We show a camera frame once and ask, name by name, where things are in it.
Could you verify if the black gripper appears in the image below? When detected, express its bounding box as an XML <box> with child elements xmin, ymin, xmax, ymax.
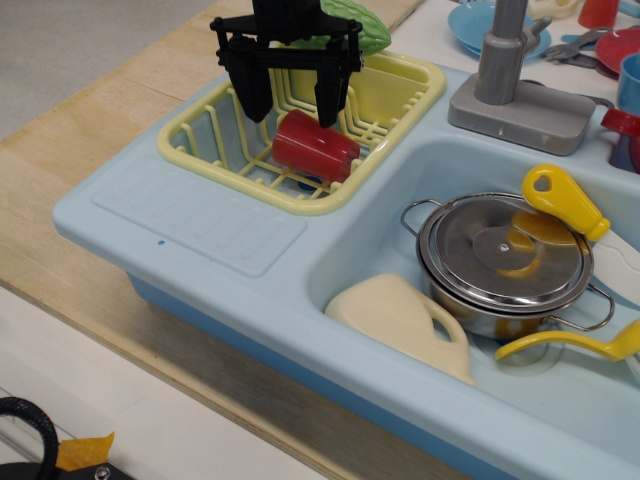
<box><xmin>210</xmin><ymin>1</ymin><xmax>363</xmax><ymax>128</ymax></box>

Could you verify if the red plastic cup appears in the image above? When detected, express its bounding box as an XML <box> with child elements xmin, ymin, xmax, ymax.
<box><xmin>272</xmin><ymin>110</ymin><xmax>360</xmax><ymax>182</ymax></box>

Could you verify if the orange plastic cup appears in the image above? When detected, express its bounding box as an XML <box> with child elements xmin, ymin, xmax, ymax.
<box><xmin>578</xmin><ymin>0</ymin><xmax>619</xmax><ymax>28</ymax></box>

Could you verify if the blue plastic cup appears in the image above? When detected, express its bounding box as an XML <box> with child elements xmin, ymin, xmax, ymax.
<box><xmin>617</xmin><ymin>53</ymin><xmax>640</xmax><ymax>116</ymax></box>

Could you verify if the green toy bitter gourd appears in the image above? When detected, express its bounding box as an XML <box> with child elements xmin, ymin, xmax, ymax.
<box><xmin>269</xmin><ymin>0</ymin><xmax>392</xmax><ymax>56</ymax></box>

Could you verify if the yellow dish rack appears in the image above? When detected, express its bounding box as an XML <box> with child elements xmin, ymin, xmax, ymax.
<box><xmin>157</xmin><ymin>51</ymin><xmax>446</xmax><ymax>215</ymax></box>

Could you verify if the blue plastic plate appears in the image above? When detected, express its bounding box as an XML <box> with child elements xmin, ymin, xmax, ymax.
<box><xmin>448</xmin><ymin>1</ymin><xmax>551</xmax><ymax>58</ymax></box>

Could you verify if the light blue toy sink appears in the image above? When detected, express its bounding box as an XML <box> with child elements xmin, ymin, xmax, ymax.
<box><xmin>53</xmin><ymin>53</ymin><xmax>639</xmax><ymax>479</ymax></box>

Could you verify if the grey toy faucet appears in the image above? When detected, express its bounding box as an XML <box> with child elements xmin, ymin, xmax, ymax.
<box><xmin>448</xmin><ymin>1</ymin><xmax>596</xmax><ymax>156</ymax></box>

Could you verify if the cream plastic jug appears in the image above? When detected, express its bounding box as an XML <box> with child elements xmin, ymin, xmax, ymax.
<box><xmin>325</xmin><ymin>273</ymin><xmax>476</xmax><ymax>386</ymax></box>

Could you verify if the cream toy item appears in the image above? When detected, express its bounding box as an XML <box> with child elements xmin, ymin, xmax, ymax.
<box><xmin>527</xmin><ymin>0</ymin><xmax>579</xmax><ymax>20</ymax></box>

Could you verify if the wooden board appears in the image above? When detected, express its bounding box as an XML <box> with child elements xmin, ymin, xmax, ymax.
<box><xmin>1</xmin><ymin>1</ymin><xmax>458</xmax><ymax>479</ymax></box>

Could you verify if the steel pot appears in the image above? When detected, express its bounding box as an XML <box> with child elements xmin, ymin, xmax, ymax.
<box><xmin>400</xmin><ymin>199</ymin><xmax>616</xmax><ymax>340</ymax></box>

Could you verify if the grey plastic fork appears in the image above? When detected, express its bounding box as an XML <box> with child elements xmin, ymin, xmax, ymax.
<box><xmin>543</xmin><ymin>26</ymin><xmax>613</xmax><ymax>61</ymax></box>

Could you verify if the red plastic plate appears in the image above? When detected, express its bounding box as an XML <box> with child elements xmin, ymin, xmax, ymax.
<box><xmin>595</xmin><ymin>27</ymin><xmax>640</xmax><ymax>74</ymax></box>

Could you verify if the yellow plastic ladle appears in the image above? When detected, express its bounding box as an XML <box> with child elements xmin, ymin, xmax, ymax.
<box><xmin>495</xmin><ymin>319</ymin><xmax>639</xmax><ymax>362</ymax></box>

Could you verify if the yellow tape piece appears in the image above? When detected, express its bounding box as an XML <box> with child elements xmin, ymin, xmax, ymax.
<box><xmin>55</xmin><ymin>432</ymin><xmax>115</xmax><ymax>472</ymax></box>

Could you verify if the black device base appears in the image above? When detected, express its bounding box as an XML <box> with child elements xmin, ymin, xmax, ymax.
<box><xmin>1</xmin><ymin>462</ymin><xmax>133</xmax><ymax>480</ymax></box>

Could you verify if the yellow handled toy knife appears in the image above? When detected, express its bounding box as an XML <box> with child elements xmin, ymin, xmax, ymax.
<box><xmin>521</xmin><ymin>164</ymin><xmax>639</xmax><ymax>304</ymax></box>

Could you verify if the black braided cable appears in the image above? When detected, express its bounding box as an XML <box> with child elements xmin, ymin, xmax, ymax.
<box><xmin>0</xmin><ymin>397</ymin><xmax>60</xmax><ymax>480</ymax></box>

